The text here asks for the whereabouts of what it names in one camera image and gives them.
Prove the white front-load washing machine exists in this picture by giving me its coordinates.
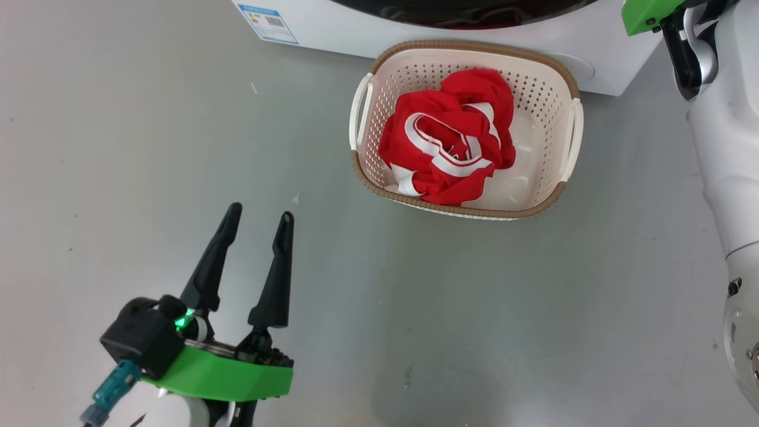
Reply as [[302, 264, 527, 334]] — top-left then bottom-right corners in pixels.
[[231, 0, 664, 97]]

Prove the round glass washer door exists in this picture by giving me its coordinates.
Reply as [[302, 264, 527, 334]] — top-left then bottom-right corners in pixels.
[[329, 0, 602, 30]]

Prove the cream laundry basket brown rim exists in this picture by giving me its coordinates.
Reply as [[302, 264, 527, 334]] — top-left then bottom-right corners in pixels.
[[349, 40, 585, 221]]

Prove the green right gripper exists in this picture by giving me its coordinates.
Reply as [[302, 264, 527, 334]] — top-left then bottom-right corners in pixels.
[[621, 0, 686, 37]]

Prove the blue energy label sticker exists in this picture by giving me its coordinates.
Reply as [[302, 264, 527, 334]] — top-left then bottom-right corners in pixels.
[[237, 3, 300, 46]]

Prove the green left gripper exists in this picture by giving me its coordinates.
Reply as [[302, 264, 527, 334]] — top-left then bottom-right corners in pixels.
[[142, 202, 295, 403]]

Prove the red and white garment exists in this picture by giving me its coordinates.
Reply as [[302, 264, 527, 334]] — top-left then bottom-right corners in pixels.
[[378, 68, 517, 207]]

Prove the round drain filter cover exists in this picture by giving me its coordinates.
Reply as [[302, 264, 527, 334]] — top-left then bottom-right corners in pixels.
[[546, 52, 595, 84]]

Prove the left camera cable teal plug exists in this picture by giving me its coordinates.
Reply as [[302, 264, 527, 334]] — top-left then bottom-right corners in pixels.
[[80, 359, 143, 427]]

